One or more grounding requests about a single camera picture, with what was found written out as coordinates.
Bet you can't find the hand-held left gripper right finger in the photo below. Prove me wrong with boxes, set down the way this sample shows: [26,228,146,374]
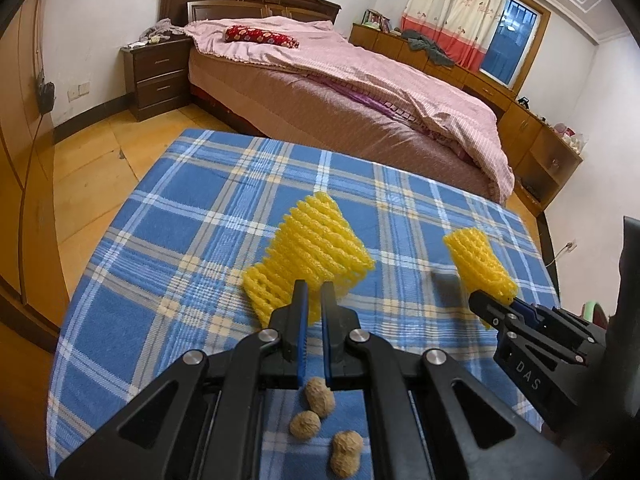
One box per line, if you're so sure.
[321,281,583,480]

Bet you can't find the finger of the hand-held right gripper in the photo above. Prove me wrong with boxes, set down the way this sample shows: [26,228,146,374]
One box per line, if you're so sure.
[510,297,592,362]
[468,290,531,333]

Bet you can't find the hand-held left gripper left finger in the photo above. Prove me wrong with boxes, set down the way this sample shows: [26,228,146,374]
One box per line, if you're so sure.
[55,280,310,480]

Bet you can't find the yellow foam fruit net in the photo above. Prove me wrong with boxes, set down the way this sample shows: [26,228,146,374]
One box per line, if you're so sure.
[242,192,377,329]
[443,228,519,331]

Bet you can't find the red bin with green rim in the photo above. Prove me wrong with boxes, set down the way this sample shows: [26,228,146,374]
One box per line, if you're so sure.
[581,300,610,333]

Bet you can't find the peanut in shell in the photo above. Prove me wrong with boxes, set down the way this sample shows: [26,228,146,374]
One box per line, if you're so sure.
[289,410,322,442]
[330,431,362,477]
[303,377,334,419]

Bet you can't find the blue plaid cloth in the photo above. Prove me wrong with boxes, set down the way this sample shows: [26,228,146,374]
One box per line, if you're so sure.
[46,129,560,480]

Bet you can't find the pink and white containers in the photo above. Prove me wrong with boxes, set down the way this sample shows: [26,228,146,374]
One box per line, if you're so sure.
[552,122,587,153]

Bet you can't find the light wooden cabinet desk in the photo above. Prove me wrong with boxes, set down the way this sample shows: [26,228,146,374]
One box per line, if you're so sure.
[348,22,583,217]

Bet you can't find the brown covered bed mattress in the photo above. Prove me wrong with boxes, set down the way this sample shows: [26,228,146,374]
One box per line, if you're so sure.
[187,42,501,196]

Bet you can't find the bed with pink quilt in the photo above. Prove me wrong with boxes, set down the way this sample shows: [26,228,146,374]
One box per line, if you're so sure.
[184,16,516,200]

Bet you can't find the grey clothes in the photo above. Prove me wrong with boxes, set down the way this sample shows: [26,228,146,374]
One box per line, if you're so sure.
[401,30,456,67]

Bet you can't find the wooden framed window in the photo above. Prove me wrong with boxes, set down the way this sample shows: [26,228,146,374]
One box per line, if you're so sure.
[477,0,551,92]

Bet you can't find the cream and red curtain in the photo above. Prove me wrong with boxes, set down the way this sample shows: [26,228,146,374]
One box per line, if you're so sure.
[400,0,511,68]

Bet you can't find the dark wooden nightstand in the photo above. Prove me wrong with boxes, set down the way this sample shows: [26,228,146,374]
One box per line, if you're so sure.
[121,37,193,122]

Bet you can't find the row of books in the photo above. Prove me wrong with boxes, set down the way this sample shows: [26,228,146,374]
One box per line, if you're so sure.
[362,9,393,33]

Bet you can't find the red patterned pillow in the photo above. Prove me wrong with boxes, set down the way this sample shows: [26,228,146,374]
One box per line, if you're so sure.
[224,25,301,49]

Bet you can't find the wooden wardrobe door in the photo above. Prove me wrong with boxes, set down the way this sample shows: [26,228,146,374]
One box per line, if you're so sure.
[0,0,66,351]

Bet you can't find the pale cloth clutter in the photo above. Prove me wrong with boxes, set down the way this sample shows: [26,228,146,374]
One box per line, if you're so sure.
[131,17,187,51]

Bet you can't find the dark wooden bed headboard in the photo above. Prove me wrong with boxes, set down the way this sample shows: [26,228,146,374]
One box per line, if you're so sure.
[160,0,342,38]

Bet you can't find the black plug adapter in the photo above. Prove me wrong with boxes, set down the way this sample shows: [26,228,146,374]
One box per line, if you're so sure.
[36,72,56,113]

